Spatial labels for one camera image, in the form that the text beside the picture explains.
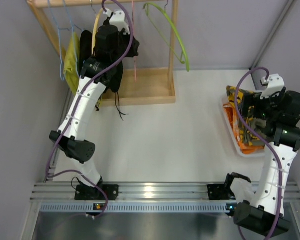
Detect yellow garment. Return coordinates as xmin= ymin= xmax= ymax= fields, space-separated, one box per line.
xmin=63 ymin=37 xmax=80 ymax=95

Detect cream wooden hanger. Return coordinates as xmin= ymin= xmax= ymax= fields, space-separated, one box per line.
xmin=91 ymin=8 xmax=104 ymax=55

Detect green plastic hanger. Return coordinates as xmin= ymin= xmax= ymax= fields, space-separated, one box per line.
xmin=143 ymin=0 xmax=190 ymax=72

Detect black trousers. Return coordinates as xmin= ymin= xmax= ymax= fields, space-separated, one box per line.
xmin=101 ymin=18 xmax=129 ymax=121

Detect orange white cloth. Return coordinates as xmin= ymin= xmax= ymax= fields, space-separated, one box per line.
xmin=222 ymin=102 xmax=265 ymax=158

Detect grey slotted cable duct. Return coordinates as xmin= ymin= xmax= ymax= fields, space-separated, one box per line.
xmin=40 ymin=201 xmax=236 ymax=214

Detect wooden clothes rack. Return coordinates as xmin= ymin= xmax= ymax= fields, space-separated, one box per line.
xmin=26 ymin=0 xmax=176 ymax=106

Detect aluminium mounting rail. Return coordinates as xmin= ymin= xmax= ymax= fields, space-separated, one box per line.
xmin=31 ymin=181 xmax=300 ymax=204

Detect white plastic basket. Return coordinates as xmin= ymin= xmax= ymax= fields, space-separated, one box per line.
xmin=219 ymin=94 xmax=265 ymax=159

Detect pink wire hanger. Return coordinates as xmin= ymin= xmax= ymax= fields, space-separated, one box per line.
xmin=131 ymin=0 xmax=137 ymax=83

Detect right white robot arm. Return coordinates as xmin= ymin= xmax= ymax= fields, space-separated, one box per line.
xmin=229 ymin=90 xmax=300 ymax=240

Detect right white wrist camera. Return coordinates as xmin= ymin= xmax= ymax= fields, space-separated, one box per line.
xmin=260 ymin=74 xmax=285 ymax=100

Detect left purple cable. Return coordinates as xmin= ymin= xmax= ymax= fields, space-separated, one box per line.
xmin=44 ymin=0 xmax=135 ymax=218

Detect camouflage trousers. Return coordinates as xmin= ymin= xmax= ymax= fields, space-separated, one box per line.
xmin=226 ymin=85 xmax=272 ymax=148

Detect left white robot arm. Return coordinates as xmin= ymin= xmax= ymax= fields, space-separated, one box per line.
xmin=49 ymin=24 xmax=140 ymax=200

